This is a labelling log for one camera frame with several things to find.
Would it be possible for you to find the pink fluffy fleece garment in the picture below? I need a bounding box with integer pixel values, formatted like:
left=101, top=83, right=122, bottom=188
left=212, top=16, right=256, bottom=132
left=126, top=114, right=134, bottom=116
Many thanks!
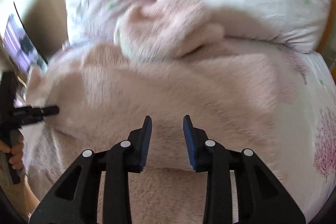
left=24, top=0, right=287, bottom=224

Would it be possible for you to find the person's left hand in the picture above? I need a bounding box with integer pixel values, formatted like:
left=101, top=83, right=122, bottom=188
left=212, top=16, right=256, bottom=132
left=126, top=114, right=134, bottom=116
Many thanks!
left=0, top=134, right=24, bottom=170

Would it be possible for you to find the dark framed mirror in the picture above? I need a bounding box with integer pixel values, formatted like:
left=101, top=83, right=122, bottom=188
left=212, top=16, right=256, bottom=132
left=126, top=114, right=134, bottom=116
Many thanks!
left=2, top=2, right=48, bottom=75

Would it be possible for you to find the pink floral bed sheet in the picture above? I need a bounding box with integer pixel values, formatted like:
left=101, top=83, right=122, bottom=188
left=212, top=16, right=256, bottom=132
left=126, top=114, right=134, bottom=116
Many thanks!
left=15, top=37, right=336, bottom=224

